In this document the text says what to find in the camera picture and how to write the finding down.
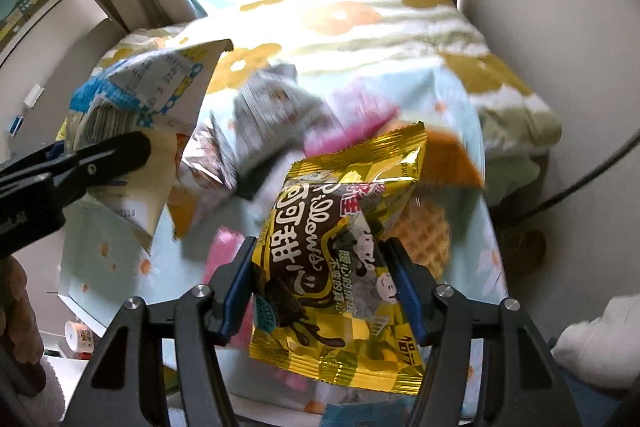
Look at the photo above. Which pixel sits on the pink white snack packet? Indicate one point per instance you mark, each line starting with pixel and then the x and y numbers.
pixel 348 118

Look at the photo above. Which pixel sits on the yellow orange snack packet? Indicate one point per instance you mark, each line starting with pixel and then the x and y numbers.
pixel 206 177

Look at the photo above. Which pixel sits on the striped floral duvet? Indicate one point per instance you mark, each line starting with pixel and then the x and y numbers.
pixel 338 36

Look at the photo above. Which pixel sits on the white blue snack packet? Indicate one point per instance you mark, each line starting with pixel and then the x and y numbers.
pixel 159 93

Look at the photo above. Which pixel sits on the person's left hand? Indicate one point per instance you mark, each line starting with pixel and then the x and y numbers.
pixel 21 344

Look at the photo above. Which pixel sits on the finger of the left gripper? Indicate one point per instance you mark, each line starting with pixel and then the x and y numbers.
pixel 72 172

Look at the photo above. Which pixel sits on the grey white snack packet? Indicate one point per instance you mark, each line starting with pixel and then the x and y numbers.
pixel 270 112

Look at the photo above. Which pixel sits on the white wall switch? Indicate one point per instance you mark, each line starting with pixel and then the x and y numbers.
pixel 33 96

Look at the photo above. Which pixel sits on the light blue daisy tablecloth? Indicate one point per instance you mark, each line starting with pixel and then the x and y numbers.
pixel 103 263

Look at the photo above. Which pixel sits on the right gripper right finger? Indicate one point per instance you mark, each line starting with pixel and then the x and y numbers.
pixel 520 384

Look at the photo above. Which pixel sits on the orange waffle snack packet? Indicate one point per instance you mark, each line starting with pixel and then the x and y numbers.
pixel 425 225

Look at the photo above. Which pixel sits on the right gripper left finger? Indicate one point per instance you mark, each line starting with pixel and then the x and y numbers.
pixel 123 384

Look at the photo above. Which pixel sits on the framed landscape picture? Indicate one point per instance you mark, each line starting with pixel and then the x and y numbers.
pixel 18 17

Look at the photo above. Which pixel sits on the gold chocolate snack packet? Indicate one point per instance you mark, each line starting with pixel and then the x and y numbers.
pixel 326 306

